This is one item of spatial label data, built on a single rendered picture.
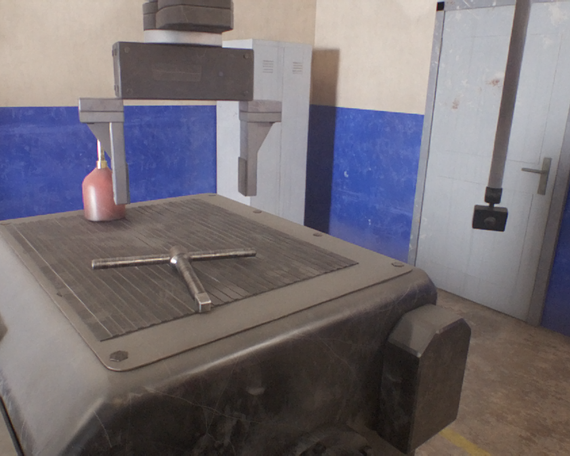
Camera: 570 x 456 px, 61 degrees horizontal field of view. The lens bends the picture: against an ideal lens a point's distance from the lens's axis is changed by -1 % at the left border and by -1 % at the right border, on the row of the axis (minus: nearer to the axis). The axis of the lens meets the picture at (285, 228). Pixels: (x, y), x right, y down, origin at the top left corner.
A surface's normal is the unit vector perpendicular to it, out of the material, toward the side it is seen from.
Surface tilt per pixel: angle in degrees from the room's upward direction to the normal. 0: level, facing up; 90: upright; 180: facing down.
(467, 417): 0
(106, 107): 90
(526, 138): 90
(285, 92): 90
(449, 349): 90
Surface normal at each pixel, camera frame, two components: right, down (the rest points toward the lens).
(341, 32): -0.77, 0.16
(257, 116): 0.40, 0.28
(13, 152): 0.63, 0.25
